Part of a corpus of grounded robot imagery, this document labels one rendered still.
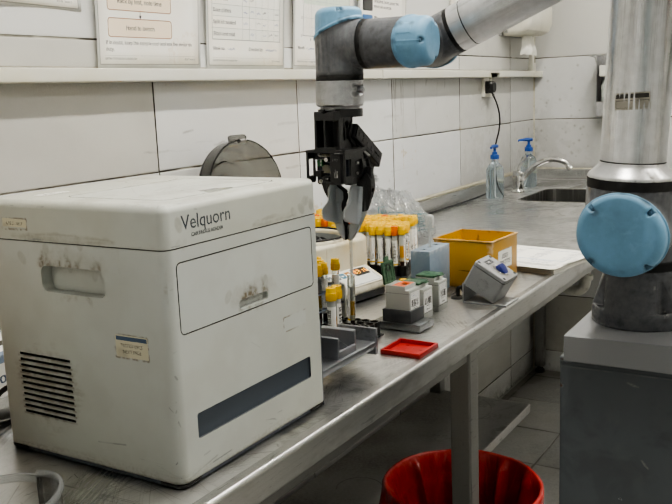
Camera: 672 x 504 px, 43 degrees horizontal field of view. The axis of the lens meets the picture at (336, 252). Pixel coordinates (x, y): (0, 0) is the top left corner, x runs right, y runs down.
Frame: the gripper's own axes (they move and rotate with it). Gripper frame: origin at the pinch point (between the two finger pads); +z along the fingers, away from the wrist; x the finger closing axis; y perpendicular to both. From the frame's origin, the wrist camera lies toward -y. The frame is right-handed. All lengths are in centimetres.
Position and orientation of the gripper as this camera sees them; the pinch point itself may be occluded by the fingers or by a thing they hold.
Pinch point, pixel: (350, 231)
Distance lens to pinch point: 140.6
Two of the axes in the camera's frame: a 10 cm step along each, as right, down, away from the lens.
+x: 8.6, 0.7, -5.1
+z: 0.3, 9.8, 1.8
